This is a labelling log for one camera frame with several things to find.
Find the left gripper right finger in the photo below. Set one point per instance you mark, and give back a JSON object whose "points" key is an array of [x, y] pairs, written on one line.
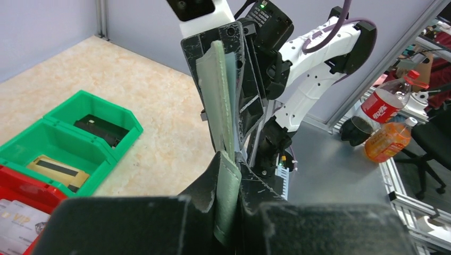
{"points": [[336, 205]]}

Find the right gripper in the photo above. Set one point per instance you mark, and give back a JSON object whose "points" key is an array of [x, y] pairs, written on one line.
{"points": [[273, 28]]}

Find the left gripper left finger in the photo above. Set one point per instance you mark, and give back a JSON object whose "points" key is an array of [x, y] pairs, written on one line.
{"points": [[178, 224]]}

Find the sage green card holder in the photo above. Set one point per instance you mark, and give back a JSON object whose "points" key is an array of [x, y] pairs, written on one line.
{"points": [[212, 80]]}

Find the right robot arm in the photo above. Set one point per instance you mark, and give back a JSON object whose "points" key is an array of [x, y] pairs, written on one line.
{"points": [[326, 55]]}

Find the black card holder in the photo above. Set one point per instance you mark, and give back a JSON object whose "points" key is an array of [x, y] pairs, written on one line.
{"points": [[111, 133]]}

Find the white VIP cards in bin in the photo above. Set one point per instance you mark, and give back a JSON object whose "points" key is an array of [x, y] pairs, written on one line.
{"points": [[20, 226]]}

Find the orange drink bottle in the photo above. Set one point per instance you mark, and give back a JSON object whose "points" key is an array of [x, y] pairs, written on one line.
{"points": [[389, 140]]}

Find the red label soda bottle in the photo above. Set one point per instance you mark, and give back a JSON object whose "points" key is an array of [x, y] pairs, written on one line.
{"points": [[385, 102]]}

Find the black office chair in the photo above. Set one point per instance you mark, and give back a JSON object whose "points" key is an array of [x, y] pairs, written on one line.
{"points": [[434, 138]]}

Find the right green plastic bin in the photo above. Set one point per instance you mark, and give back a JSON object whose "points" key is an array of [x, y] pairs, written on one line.
{"points": [[83, 103]]}

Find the green plastic bin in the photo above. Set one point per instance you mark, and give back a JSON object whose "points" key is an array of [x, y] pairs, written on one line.
{"points": [[83, 103], [63, 145]]}

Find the middle green plastic bin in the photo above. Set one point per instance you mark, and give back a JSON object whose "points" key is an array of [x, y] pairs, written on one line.
{"points": [[63, 145]]}

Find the red plastic bin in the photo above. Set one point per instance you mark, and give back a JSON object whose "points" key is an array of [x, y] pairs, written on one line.
{"points": [[44, 197]]}

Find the white cable duct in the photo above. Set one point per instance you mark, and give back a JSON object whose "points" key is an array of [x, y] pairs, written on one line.
{"points": [[284, 174]]}

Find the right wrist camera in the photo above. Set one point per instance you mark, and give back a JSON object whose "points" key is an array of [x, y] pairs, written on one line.
{"points": [[196, 16]]}

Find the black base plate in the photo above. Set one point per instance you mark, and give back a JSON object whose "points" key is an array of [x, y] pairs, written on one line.
{"points": [[273, 140]]}

